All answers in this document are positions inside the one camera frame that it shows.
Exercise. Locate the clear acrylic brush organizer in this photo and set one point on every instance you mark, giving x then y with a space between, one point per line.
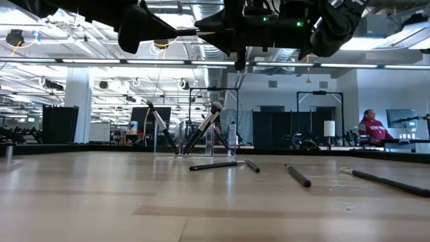
209 141

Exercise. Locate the white building column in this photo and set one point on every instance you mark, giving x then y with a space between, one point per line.
78 107

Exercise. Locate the row of black arms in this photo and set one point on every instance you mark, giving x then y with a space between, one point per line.
20 134

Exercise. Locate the black ceiling device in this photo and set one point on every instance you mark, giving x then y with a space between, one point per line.
15 37
161 44

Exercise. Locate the black room partition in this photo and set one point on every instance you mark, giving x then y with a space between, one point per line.
60 124
268 129

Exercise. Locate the white cabinet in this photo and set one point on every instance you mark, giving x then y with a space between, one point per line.
99 132

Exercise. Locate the round-head makeup brush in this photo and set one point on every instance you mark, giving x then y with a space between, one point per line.
215 108

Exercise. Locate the white wipes canister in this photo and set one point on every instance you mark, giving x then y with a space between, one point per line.
133 127

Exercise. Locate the silver ventilation duct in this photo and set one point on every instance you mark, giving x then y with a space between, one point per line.
215 77

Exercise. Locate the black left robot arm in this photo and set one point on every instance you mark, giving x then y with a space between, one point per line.
84 10

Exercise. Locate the thick black makeup brush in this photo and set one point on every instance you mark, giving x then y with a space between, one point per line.
299 176

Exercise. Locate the overhead LED light bar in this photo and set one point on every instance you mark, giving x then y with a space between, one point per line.
90 61

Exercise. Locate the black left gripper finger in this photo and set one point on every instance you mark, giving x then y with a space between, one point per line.
158 25
158 35

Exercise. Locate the wall-mounted monitor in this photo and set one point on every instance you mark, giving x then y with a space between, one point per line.
401 118

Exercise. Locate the yellow hanging pendant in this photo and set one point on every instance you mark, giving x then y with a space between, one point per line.
308 80

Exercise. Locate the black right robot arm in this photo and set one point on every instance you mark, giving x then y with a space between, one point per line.
329 27

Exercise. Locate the grey wall vent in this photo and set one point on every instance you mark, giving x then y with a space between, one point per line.
272 84
323 84

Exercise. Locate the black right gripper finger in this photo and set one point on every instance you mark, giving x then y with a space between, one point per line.
218 40
213 26

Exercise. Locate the small steel post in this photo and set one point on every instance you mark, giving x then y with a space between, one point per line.
9 154

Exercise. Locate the slanted-tip black makeup brush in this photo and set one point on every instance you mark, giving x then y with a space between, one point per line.
157 119

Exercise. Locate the black silver-ferrule makeup brush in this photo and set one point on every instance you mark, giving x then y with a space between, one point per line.
253 166
215 165

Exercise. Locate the black monitor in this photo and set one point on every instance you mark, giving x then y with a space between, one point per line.
141 116

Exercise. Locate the white cylindrical lamp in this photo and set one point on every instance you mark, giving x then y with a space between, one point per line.
329 128

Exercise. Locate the person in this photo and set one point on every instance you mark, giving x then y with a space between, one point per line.
373 129

